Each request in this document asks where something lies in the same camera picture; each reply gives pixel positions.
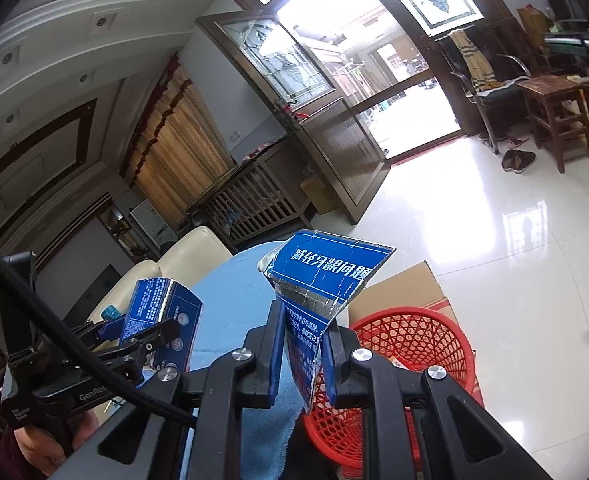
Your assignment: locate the blue carton box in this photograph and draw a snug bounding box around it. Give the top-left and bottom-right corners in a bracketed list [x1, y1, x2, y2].
[120, 278, 202, 373]

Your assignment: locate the torn blue toothpaste box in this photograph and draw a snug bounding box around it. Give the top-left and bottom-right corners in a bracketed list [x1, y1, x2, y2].
[258, 230, 395, 412]

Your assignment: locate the person's left hand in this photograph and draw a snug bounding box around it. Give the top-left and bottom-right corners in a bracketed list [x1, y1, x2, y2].
[14, 411, 99, 477]

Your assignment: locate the black television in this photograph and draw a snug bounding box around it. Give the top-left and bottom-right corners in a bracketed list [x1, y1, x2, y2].
[63, 264, 121, 328]

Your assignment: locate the blue table cloth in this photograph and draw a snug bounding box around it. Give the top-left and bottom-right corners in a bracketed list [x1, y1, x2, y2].
[190, 240, 303, 479]

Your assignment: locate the red plastic mesh basket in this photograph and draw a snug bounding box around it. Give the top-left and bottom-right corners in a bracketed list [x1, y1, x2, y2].
[303, 307, 483, 479]

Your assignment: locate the cardboard box on floor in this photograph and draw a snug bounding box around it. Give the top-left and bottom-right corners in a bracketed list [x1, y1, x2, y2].
[349, 262, 483, 402]

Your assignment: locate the cream leather sofa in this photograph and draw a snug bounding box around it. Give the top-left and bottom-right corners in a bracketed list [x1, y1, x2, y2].
[88, 226, 232, 322]

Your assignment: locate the wooden baby crib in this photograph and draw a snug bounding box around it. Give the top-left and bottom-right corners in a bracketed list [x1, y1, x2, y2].
[185, 138, 313, 252]

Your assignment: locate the cardboard box by door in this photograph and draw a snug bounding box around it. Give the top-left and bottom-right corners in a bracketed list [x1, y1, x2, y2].
[300, 176, 339, 214]

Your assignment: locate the tan window curtain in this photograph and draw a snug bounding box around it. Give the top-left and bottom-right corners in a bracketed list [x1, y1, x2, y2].
[121, 56, 236, 231]

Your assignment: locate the brown open door leaf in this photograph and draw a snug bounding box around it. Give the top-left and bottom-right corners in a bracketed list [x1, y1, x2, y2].
[197, 11, 390, 224]

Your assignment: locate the pair of dark slippers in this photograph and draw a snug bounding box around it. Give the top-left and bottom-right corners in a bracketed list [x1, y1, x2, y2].
[501, 150, 536, 174]

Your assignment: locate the black metal armchair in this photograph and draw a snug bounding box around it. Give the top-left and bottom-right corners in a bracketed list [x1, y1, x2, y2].
[435, 25, 532, 155]

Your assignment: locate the striped scarf on chair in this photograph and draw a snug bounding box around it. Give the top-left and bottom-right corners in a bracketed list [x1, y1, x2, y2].
[448, 28, 500, 91]

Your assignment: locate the wooden square stool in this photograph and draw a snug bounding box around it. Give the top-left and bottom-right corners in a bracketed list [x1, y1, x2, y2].
[517, 75, 589, 174]

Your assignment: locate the black cable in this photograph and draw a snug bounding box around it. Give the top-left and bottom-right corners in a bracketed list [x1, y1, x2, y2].
[0, 231, 198, 424]

